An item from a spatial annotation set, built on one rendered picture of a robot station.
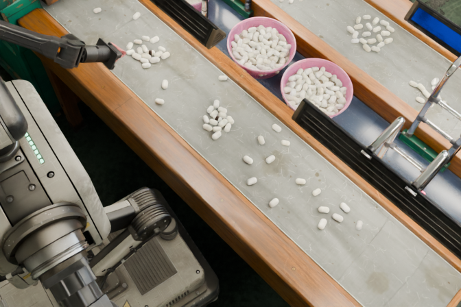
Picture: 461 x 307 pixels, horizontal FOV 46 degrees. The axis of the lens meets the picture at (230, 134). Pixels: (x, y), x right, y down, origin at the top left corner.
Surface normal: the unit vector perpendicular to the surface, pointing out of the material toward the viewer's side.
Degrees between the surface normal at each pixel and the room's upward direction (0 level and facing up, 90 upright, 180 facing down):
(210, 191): 0
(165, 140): 0
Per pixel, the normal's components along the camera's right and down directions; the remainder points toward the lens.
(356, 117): 0.04, -0.49
